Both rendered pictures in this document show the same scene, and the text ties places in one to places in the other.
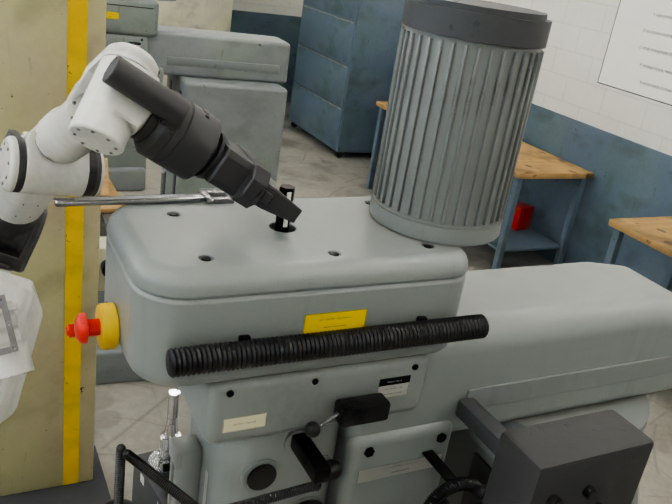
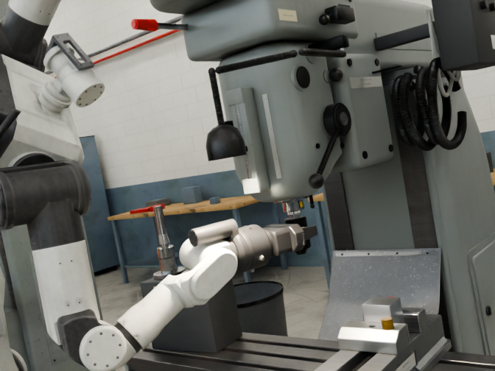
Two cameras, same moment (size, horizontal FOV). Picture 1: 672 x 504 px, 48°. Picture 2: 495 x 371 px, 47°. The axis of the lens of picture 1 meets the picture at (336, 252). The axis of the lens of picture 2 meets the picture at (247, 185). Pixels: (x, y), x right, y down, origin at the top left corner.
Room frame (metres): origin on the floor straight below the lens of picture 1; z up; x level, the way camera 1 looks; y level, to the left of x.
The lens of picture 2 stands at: (-0.19, 0.58, 1.43)
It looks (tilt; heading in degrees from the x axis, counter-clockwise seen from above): 4 degrees down; 340
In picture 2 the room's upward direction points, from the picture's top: 10 degrees counter-clockwise
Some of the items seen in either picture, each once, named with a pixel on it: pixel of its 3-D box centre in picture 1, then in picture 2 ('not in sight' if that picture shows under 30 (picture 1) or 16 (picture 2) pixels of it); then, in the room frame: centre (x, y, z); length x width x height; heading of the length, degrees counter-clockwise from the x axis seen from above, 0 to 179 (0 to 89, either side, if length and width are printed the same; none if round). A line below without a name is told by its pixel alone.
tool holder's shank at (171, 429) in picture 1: (172, 413); (160, 226); (1.35, 0.30, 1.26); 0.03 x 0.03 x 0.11
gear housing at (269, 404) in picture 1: (292, 355); (273, 27); (0.98, 0.04, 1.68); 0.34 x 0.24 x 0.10; 120
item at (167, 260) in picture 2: (170, 449); (167, 260); (1.35, 0.30, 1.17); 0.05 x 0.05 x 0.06
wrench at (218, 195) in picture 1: (146, 198); not in sight; (0.97, 0.27, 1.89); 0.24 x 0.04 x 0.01; 123
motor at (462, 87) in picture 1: (455, 118); not in sight; (1.08, -0.14, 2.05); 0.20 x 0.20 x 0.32
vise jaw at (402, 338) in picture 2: not in sight; (373, 336); (0.78, 0.04, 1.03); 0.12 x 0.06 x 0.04; 31
